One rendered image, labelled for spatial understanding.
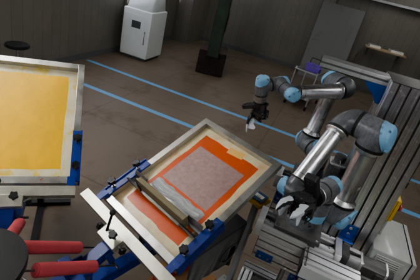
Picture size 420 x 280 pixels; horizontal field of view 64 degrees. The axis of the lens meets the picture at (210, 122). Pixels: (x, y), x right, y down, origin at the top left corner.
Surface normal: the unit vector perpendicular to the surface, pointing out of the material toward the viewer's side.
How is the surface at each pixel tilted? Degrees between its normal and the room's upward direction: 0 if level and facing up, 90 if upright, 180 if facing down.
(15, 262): 0
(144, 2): 72
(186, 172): 24
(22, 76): 32
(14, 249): 0
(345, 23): 79
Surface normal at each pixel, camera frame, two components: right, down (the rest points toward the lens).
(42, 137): 0.34, -0.50
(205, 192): -0.07, -0.73
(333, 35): -0.32, 0.15
